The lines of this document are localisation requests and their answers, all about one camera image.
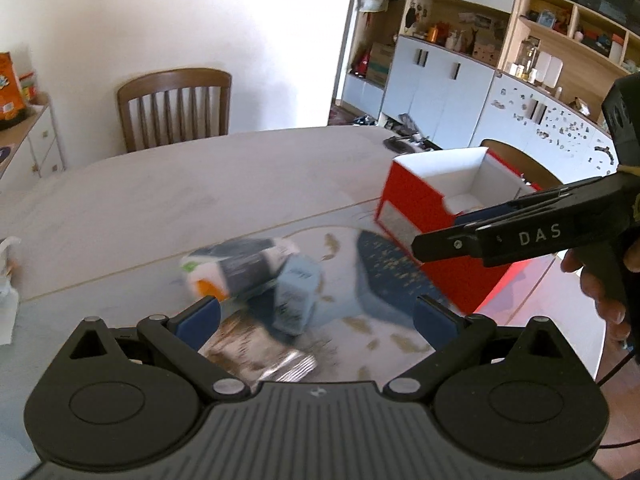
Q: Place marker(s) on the cardboard carton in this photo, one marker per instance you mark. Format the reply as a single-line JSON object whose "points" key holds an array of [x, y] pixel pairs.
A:
{"points": [[381, 62]]}

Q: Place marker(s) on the wooden open shelving unit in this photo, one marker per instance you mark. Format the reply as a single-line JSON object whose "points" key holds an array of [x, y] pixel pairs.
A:
{"points": [[565, 35]]}

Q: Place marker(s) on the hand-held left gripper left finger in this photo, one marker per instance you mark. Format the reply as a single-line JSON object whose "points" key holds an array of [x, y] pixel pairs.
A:
{"points": [[200, 317]]}

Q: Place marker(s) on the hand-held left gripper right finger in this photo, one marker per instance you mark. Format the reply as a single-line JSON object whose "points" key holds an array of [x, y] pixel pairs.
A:
{"points": [[432, 322]]}

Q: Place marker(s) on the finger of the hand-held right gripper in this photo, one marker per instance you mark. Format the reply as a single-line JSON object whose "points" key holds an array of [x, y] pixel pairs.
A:
{"points": [[445, 246], [480, 217]]}

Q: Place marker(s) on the white drawer sideboard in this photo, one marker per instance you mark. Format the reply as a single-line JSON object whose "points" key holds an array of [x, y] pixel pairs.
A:
{"points": [[45, 140]]}

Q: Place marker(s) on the brown slatted wooden chair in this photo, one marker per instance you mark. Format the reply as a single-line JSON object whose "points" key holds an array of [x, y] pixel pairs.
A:
{"points": [[175, 80]]}

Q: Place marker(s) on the pair of dark sneakers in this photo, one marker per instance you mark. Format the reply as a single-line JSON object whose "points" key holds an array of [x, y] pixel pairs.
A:
{"points": [[365, 120]]}

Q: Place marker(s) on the orange jug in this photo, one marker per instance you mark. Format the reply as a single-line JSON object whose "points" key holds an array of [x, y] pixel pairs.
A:
{"points": [[435, 33]]}

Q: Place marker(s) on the hanging tote bag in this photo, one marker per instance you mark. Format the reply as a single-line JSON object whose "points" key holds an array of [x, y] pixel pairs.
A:
{"points": [[372, 1]]}

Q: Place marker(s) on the white crumpled tissue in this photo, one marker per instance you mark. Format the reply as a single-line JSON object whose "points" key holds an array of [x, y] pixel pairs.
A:
{"points": [[7, 285]]}

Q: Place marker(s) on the small light blue box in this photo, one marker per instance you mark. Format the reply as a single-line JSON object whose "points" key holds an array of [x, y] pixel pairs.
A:
{"points": [[295, 295]]}

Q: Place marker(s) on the silver foil packet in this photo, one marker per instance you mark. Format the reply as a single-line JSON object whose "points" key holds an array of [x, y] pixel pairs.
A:
{"points": [[250, 350]]}

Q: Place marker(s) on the white cabinet with magnets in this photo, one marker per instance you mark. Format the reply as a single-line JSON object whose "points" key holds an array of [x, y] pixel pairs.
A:
{"points": [[550, 135]]}

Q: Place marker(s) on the person's right hand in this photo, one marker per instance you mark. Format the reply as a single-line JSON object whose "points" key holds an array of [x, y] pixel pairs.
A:
{"points": [[605, 300]]}

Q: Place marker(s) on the red cardboard box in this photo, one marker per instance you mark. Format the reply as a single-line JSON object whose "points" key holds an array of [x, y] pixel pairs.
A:
{"points": [[400, 200]]}

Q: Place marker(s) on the white desktop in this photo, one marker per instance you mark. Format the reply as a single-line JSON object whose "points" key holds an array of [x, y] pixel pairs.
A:
{"points": [[200, 180]]}

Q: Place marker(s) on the orange snack bag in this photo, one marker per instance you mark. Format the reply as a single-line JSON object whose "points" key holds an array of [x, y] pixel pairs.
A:
{"points": [[10, 90]]}

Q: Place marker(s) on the light wooden chair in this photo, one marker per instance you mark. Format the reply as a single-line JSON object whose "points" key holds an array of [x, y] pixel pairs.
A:
{"points": [[500, 142]]}

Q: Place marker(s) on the low grey shoe cabinet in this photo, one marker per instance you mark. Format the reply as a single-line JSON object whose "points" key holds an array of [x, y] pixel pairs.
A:
{"points": [[365, 91]]}

